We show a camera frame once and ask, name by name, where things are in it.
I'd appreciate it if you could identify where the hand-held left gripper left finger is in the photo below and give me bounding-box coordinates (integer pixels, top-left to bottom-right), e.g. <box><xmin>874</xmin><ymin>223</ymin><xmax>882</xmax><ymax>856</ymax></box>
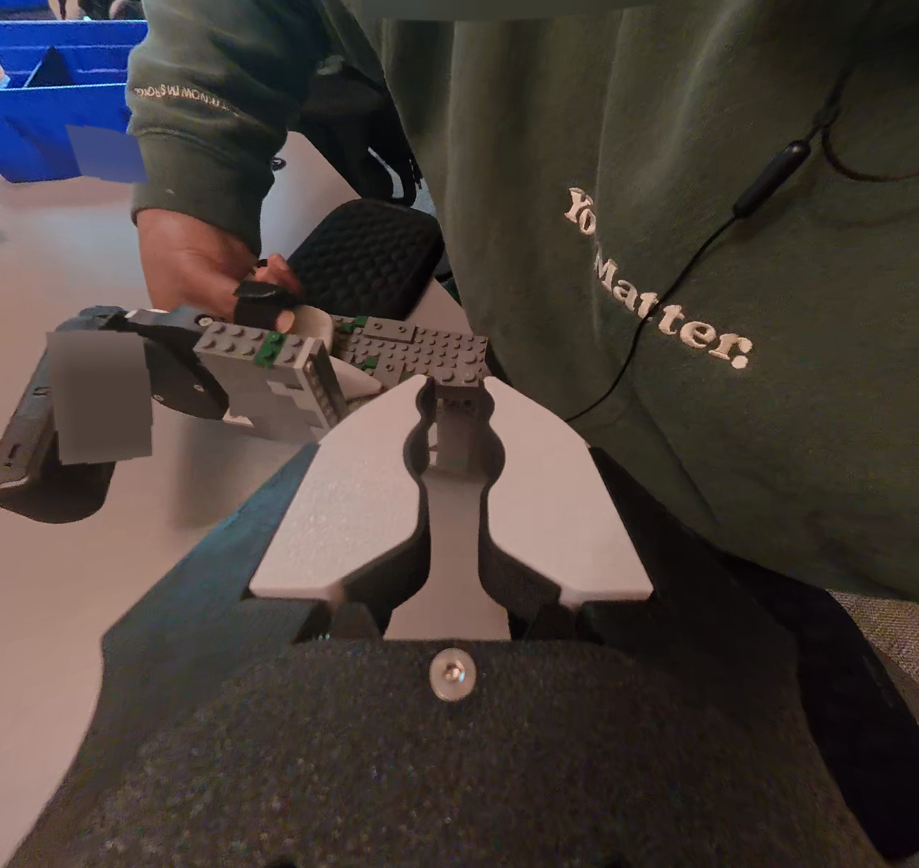
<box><xmin>247</xmin><ymin>374</ymin><xmax>433</xmax><ymax>605</ymax></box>

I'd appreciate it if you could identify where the dark grey studded baseplate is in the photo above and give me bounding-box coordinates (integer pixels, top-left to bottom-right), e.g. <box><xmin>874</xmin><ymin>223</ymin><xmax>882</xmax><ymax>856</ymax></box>
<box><xmin>329</xmin><ymin>314</ymin><xmax>495</xmax><ymax>468</ymax></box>

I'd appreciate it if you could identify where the person's right hand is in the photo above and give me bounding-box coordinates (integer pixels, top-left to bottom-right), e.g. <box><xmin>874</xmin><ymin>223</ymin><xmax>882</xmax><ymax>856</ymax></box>
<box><xmin>135</xmin><ymin>207</ymin><xmax>306</xmax><ymax>334</ymax></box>

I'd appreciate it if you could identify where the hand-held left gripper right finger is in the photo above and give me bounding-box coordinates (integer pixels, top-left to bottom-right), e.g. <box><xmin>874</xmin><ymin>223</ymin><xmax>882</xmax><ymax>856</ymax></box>
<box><xmin>477</xmin><ymin>377</ymin><xmax>656</xmax><ymax>610</ymax></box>

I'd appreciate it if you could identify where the white desk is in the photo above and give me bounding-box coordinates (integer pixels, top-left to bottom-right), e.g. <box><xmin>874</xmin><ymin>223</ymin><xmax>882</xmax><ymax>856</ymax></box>
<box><xmin>0</xmin><ymin>128</ymin><xmax>518</xmax><ymax>761</ymax></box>

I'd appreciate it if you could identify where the blue plastic bin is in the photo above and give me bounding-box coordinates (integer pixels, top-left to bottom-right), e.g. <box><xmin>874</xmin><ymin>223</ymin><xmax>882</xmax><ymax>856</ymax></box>
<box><xmin>0</xmin><ymin>0</ymin><xmax>149</xmax><ymax>184</ymax></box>

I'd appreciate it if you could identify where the black earphone cable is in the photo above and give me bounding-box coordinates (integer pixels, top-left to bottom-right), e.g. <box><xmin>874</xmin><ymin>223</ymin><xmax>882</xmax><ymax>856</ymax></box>
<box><xmin>563</xmin><ymin>56</ymin><xmax>919</xmax><ymax>424</ymax></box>

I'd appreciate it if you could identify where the black textured case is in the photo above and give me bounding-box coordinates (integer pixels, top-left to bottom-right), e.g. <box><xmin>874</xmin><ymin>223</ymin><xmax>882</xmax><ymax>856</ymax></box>
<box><xmin>286</xmin><ymin>198</ymin><xmax>445</xmax><ymax>321</ymax></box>

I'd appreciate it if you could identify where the grey fabric chair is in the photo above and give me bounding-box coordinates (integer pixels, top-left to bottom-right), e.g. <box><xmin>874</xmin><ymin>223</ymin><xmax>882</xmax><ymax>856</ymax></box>
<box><xmin>826</xmin><ymin>586</ymin><xmax>919</xmax><ymax>676</ymax></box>

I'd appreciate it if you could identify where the person's right forearm green sleeve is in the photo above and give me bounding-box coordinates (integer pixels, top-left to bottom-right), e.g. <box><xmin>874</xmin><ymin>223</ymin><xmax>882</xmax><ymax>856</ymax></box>
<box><xmin>128</xmin><ymin>0</ymin><xmax>392</xmax><ymax>255</ymax></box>

